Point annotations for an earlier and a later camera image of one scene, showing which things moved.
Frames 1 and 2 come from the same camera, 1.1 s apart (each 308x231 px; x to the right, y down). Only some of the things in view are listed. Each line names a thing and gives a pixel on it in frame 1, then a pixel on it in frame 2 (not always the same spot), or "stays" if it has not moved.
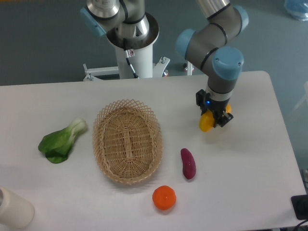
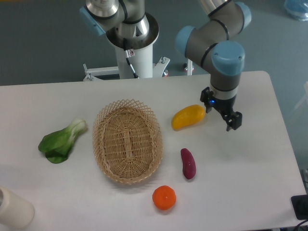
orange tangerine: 164,197 stays
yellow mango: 206,119 to 187,115
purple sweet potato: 189,166 stays
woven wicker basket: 127,141 stays
